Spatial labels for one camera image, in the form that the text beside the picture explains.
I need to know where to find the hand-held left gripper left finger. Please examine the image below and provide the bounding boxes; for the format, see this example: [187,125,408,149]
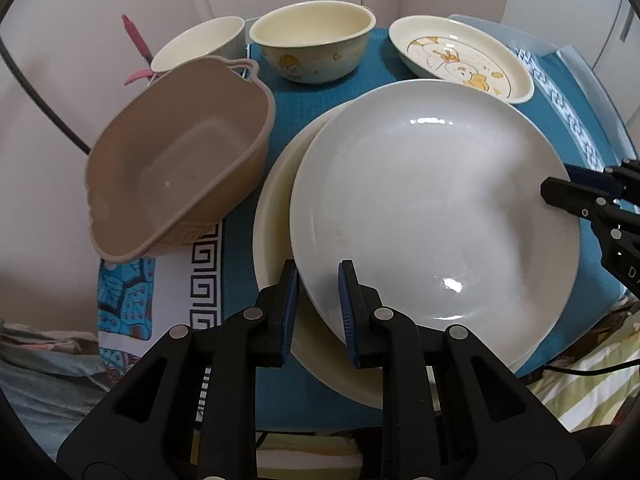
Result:
[57,259,301,480]

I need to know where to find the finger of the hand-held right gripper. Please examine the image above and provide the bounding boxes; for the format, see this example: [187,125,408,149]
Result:
[565,158,640,202]
[540,176,640,235]

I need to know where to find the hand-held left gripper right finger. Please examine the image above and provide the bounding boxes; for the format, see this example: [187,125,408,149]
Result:
[337,259,586,480]

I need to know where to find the large cream plate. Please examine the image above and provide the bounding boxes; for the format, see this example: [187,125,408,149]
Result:
[252,100,387,411]

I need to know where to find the large white plate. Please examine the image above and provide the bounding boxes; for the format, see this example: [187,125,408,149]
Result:
[289,79,582,368]

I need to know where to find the cream plate with duck print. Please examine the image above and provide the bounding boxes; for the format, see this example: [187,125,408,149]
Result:
[388,16,535,105]

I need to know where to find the brown plastic basin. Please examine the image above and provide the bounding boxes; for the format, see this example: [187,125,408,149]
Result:
[82,56,277,265]

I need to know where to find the cream bowl with cartoon print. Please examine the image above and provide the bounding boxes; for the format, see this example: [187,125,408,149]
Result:
[248,2,377,84]

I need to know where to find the plain cream bowl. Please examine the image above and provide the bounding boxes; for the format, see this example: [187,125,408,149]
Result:
[150,16,246,75]

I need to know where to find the green striped bedding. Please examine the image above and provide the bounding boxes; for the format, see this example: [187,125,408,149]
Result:
[530,300,640,433]

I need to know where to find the blue patterned tablecloth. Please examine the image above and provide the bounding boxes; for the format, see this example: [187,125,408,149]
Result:
[97,25,621,436]

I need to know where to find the printed blanket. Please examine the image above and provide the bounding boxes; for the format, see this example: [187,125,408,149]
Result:
[0,317,146,461]

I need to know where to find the pink plastic tool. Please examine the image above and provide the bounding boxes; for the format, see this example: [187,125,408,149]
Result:
[121,14,157,86]

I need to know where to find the thin black cable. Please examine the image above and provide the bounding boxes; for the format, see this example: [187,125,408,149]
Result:
[540,355,640,377]

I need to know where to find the black wall cable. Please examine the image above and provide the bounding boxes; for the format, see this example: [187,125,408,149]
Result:
[0,35,93,153]

